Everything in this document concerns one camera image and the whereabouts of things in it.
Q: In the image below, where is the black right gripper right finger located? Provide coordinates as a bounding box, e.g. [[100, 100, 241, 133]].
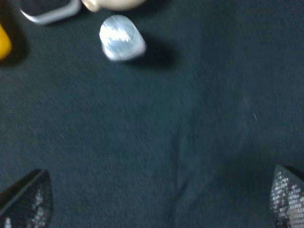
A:
[[269, 165, 304, 228]]

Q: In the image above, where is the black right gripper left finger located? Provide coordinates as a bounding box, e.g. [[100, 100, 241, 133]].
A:
[[0, 169, 53, 228]]

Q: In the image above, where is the orange yellow mango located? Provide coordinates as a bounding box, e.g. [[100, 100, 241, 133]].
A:
[[0, 25, 12, 60]]

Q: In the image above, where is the black table cloth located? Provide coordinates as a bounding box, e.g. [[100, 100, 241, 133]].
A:
[[0, 0, 304, 228]]

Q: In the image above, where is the glass bottle of pink candies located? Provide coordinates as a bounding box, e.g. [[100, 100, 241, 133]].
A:
[[99, 15, 147, 61]]

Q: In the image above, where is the black white board eraser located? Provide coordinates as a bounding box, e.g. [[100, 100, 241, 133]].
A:
[[19, 0, 82, 25]]

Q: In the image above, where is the beige clay teapot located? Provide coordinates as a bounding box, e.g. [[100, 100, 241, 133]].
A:
[[82, 0, 146, 12]]

